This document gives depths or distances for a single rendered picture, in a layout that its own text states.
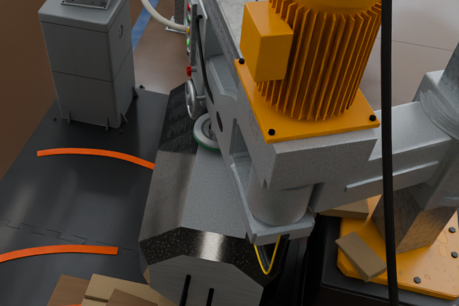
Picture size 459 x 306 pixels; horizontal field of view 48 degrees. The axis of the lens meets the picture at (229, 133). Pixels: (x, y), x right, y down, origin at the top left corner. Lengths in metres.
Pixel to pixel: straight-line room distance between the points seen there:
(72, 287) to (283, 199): 1.59
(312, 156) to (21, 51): 3.32
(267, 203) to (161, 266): 0.80
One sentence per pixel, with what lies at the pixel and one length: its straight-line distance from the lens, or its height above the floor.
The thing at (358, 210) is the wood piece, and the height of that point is 0.83.
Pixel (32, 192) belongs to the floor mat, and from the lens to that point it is 3.27.
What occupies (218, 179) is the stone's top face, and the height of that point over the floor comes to 0.85.
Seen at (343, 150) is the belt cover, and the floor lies 1.70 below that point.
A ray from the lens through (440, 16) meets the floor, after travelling 5.18.
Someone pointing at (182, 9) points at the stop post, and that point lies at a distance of 4.25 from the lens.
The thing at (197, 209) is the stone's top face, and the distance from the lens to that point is 2.09.
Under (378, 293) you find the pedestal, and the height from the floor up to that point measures 0.74.
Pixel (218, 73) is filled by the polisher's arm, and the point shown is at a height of 1.41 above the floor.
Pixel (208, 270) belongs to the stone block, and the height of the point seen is 0.70.
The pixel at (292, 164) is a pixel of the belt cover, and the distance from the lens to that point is 1.18.
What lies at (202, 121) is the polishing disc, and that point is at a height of 0.90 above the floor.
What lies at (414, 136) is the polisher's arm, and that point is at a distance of 1.61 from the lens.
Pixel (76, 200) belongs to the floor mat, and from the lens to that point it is 3.18.
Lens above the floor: 2.57
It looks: 47 degrees down
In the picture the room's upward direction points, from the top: 7 degrees clockwise
